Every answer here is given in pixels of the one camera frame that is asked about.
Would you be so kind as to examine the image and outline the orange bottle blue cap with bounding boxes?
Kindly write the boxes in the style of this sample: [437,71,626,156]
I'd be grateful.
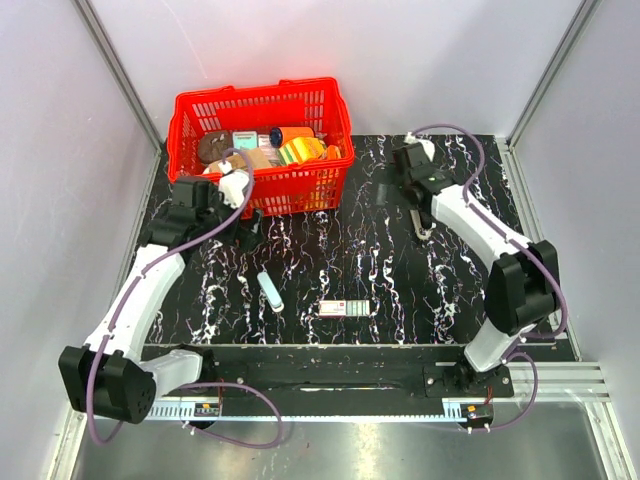
[269,126,315,148]

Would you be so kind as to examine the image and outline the brown cardboard box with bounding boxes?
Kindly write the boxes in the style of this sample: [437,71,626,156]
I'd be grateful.
[203,148,272,174]

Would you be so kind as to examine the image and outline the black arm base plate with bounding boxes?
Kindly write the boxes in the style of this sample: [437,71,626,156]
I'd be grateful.
[195,345,514,400]

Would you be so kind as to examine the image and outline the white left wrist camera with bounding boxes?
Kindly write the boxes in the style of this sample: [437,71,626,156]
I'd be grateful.
[218,160,254,209]

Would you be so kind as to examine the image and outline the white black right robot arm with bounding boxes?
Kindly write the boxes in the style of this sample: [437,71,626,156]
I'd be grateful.
[388,143,567,396]

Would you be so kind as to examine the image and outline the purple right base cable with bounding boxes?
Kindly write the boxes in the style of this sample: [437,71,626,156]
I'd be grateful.
[469,349,539,432]

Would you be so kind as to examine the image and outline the grey metal stapler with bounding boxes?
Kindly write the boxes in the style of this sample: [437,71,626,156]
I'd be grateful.
[409,209,435,241]

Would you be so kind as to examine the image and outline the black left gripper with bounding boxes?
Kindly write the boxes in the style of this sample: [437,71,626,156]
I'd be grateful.
[198,185,264,254]

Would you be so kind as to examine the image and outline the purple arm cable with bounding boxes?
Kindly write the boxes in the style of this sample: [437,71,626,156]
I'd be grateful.
[409,123,570,342]
[85,147,255,445]

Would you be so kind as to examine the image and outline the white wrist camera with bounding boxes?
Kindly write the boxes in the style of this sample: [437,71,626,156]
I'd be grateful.
[404,132,435,161]
[218,160,254,209]

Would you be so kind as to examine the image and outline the orange snack packet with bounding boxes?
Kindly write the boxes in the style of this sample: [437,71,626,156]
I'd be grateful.
[323,145,342,160]

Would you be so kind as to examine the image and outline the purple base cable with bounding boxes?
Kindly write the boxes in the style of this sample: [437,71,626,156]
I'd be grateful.
[179,382,285,449]
[469,349,539,432]

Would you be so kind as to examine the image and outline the brown round cookie pack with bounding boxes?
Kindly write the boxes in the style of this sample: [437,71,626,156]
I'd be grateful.
[197,130,233,165]

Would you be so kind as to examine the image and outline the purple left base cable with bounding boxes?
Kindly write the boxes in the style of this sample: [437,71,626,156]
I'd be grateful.
[179,382,285,449]

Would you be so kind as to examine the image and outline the red white staple box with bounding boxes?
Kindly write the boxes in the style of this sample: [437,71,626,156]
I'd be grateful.
[318,300,371,318]

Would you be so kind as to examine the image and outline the red plastic shopping basket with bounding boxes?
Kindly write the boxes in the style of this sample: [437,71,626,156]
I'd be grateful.
[167,77,354,216]

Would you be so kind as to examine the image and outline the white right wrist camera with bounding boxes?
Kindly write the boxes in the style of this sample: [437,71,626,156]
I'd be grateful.
[404,132,435,161]

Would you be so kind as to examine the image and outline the yellow green striped box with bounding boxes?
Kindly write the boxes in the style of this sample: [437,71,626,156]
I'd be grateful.
[278,137,327,165]

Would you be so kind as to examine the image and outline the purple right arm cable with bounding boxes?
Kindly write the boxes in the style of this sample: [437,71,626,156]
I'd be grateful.
[409,123,570,342]

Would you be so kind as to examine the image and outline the light blue stapler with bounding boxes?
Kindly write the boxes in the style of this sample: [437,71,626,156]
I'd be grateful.
[257,271,284,313]

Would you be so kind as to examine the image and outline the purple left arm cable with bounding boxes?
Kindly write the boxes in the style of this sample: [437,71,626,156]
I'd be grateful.
[85,147,255,445]

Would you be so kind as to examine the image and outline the teal white small box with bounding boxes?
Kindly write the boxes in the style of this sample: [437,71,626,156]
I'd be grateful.
[232,131,259,150]

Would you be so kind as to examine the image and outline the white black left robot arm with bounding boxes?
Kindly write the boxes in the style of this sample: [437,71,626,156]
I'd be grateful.
[58,170,262,424]

